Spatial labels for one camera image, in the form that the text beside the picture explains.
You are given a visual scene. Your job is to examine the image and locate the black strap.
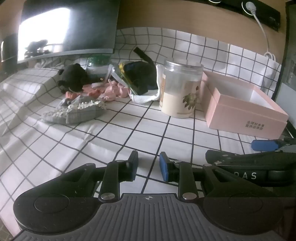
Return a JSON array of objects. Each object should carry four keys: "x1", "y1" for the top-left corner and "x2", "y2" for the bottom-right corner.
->
[{"x1": 134, "y1": 47, "x2": 154, "y2": 67}]

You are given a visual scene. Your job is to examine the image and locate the dark flat monitor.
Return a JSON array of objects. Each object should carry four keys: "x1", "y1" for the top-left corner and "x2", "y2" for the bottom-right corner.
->
[{"x1": 17, "y1": 0, "x2": 121, "y2": 64}]

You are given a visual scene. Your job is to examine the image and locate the black plush toy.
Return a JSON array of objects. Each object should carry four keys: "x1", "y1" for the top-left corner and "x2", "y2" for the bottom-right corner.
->
[{"x1": 57, "y1": 64, "x2": 89, "y2": 93}]

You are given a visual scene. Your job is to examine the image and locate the white power cable with plug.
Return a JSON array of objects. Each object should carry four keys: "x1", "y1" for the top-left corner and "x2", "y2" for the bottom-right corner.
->
[{"x1": 245, "y1": 1, "x2": 271, "y2": 55}]

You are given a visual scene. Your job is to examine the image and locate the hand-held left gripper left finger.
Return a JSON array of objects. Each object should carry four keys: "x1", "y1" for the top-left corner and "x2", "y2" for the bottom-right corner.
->
[{"x1": 58, "y1": 150, "x2": 139, "y2": 202}]

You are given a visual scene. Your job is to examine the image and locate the pink cardboard box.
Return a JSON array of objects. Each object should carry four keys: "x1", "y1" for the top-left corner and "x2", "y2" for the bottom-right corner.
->
[{"x1": 200, "y1": 71, "x2": 289, "y2": 138}]

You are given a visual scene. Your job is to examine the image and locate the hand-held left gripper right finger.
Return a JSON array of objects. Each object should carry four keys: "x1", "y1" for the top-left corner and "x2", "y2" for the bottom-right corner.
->
[{"x1": 159, "y1": 152, "x2": 248, "y2": 202}]

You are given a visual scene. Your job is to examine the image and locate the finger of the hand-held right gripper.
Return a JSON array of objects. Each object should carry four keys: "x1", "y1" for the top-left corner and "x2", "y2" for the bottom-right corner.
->
[
  {"x1": 205, "y1": 149, "x2": 296, "y2": 168},
  {"x1": 251, "y1": 137, "x2": 296, "y2": 152}
]

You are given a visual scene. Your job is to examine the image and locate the green-capped clear container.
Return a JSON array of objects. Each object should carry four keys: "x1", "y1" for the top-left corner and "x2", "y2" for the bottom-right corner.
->
[{"x1": 87, "y1": 56, "x2": 114, "y2": 82}]

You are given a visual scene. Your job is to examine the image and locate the white cloth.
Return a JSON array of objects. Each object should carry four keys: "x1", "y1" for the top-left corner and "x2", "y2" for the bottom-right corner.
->
[{"x1": 128, "y1": 64, "x2": 166, "y2": 104}]

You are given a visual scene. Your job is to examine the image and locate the dark box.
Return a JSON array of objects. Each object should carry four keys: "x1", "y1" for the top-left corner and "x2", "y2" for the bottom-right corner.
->
[{"x1": 0, "y1": 34, "x2": 18, "y2": 63}]

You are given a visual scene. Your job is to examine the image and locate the clear plastic jar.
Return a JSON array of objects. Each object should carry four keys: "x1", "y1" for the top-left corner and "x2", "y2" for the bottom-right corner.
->
[{"x1": 159, "y1": 60, "x2": 204, "y2": 119}]

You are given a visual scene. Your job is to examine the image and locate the clear wrapper with gold trim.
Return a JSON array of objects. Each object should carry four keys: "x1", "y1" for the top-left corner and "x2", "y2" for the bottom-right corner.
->
[{"x1": 107, "y1": 63, "x2": 133, "y2": 91}]

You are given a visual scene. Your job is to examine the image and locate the grey lace-trimmed cloth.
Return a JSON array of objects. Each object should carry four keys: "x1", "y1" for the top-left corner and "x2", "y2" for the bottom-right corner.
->
[{"x1": 40, "y1": 95, "x2": 107, "y2": 125}]

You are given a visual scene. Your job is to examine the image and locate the white checked tablecloth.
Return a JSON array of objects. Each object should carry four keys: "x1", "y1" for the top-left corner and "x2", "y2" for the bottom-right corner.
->
[{"x1": 0, "y1": 27, "x2": 296, "y2": 234}]

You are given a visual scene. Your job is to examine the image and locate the black power strip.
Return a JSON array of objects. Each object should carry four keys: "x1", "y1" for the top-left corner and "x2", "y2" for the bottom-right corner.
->
[{"x1": 206, "y1": 0, "x2": 281, "y2": 32}]

